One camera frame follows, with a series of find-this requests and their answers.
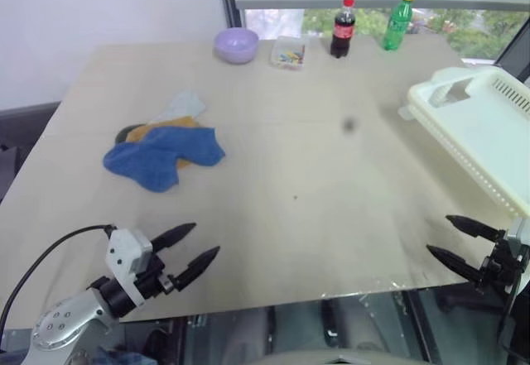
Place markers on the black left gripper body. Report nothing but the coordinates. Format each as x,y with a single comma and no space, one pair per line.
155,278

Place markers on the clear box of coloured clips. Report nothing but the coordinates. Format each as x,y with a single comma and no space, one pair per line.
288,54

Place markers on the black rounded shape under table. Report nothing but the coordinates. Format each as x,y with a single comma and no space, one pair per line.
330,319

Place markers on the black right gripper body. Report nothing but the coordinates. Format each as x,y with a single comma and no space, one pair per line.
501,267

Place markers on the green bottle with yellow cap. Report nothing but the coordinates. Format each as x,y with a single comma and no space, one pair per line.
397,23

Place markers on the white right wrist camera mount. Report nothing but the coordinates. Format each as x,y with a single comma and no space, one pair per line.
519,236

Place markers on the blue sock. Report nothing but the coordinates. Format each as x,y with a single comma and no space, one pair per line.
145,172
194,145

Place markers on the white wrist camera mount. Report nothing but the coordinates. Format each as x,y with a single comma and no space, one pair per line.
124,253
519,236

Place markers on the dark grey chair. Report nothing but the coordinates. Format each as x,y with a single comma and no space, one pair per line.
20,133

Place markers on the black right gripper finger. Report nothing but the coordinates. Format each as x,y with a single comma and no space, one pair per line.
474,228
455,263

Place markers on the grey robot torso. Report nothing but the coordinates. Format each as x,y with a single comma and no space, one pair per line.
339,356

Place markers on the blue denim cloth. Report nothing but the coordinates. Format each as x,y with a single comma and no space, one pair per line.
122,358

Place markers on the black slanted bar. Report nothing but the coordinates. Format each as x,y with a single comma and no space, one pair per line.
515,54

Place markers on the white plastic dish rack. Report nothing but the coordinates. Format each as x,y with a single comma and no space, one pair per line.
476,133

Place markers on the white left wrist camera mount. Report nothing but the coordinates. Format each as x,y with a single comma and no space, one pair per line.
124,253

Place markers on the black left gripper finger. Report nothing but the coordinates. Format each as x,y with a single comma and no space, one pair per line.
174,236
198,265

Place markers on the cola bottle with red cap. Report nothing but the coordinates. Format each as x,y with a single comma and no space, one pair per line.
343,30

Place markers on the purple plastic bowl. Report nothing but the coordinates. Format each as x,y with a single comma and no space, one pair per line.
236,46

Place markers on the pale grey sock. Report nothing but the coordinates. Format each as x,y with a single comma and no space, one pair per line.
184,106

